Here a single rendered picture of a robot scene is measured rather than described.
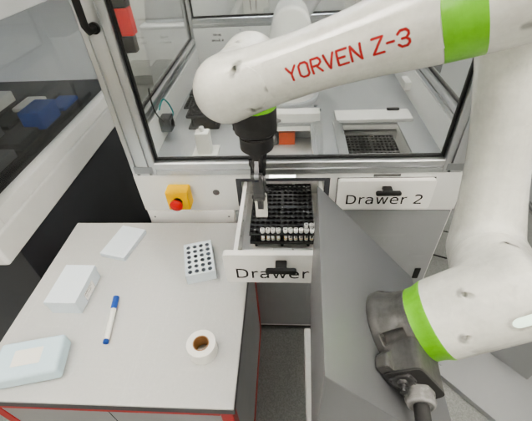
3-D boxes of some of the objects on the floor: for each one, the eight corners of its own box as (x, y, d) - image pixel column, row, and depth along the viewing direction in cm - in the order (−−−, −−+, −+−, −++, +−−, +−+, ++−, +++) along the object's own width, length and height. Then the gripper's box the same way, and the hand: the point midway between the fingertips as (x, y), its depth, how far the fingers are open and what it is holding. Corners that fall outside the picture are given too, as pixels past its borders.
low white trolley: (256, 486, 125) (234, 409, 75) (90, 478, 129) (-38, 400, 79) (265, 336, 168) (253, 222, 118) (139, 332, 172) (77, 222, 122)
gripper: (241, 119, 80) (250, 200, 95) (235, 147, 70) (245, 233, 86) (274, 118, 80) (276, 200, 95) (271, 147, 70) (276, 233, 85)
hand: (260, 205), depth 88 cm, fingers closed
